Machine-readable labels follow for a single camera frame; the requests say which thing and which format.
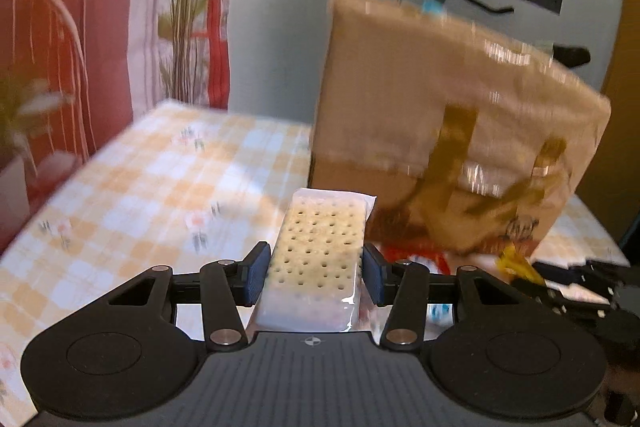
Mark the blue and white packet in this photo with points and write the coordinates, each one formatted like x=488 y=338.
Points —
x=439 y=313

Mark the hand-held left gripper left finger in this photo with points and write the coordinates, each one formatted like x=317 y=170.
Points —
x=257 y=274

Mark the red snack packet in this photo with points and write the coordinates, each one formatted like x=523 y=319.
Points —
x=420 y=257

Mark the brown cardboard box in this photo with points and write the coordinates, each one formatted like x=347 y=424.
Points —
x=440 y=122

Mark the yellow snack packet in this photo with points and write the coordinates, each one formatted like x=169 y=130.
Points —
x=515 y=262

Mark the red floral curtain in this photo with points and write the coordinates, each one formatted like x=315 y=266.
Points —
x=100 y=32

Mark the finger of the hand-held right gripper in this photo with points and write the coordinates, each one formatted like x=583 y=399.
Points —
x=565 y=292
x=580 y=269

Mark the clear cracker packet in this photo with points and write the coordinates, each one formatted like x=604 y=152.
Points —
x=320 y=252

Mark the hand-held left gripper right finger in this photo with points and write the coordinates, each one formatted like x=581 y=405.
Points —
x=372 y=274

